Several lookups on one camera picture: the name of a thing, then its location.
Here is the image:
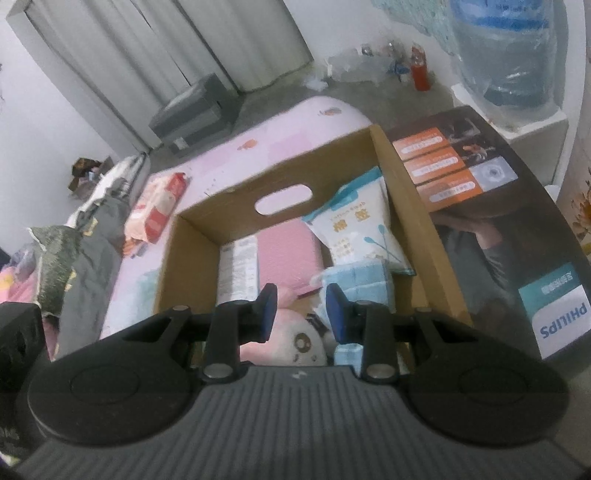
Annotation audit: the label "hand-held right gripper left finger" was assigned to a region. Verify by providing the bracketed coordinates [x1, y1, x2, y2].
[122, 282, 279, 383]

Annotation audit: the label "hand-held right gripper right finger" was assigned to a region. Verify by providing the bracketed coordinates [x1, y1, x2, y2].
[325, 282, 468, 383]

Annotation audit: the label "pink towel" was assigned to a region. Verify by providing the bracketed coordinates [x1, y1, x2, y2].
[256, 220, 324, 299]

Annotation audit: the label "printed cardboard box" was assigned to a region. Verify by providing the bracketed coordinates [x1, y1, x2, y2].
[154, 105, 591, 367]

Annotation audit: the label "light blue towel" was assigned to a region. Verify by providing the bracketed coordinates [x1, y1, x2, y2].
[318, 257, 397, 367]

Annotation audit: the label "pink plush toy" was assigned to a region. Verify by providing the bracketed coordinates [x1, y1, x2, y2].
[238, 287, 331, 368]

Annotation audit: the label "white labelled packet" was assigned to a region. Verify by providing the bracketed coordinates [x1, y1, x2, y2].
[217, 234, 260, 306]

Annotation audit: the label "green patterned cloth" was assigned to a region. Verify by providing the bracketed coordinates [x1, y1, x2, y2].
[30, 224, 84, 315]

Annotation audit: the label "white and blue swab bag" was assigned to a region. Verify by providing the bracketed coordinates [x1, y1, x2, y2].
[302, 166, 417, 278]

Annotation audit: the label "grey cloth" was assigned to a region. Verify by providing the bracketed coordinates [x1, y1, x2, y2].
[55, 196, 134, 358]

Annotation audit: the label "red and cream wipes pack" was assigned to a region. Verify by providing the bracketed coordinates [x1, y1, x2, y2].
[126, 172, 192, 244]

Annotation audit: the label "brown crumpled item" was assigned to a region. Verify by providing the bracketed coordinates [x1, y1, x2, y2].
[68, 157, 114, 195]

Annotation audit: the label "white patterned cloth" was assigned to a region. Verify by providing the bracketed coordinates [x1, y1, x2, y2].
[65, 153, 151, 227]

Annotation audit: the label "grey storage box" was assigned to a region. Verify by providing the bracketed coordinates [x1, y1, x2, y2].
[148, 73, 242, 158]

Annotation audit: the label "clear plastic bags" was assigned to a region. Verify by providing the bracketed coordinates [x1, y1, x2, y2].
[302, 42, 413, 91]

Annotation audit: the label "red bottle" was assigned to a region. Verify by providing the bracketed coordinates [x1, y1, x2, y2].
[410, 44, 433, 92]

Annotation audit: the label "floral patterned object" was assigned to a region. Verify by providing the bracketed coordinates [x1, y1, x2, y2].
[556, 167, 591, 259]

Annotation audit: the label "white water dispenser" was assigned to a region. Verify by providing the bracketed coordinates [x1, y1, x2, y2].
[450, 82, 572, 186]

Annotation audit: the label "grey curtain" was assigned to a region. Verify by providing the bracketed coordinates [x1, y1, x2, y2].
[8, 0, 315, 154]

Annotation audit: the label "blue water jug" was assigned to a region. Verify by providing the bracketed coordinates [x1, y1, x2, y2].
[447, 0, 563, 110]

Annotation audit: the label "cardboard box with handle hole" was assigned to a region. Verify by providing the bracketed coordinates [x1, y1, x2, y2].
[99, 96, 373, 340]

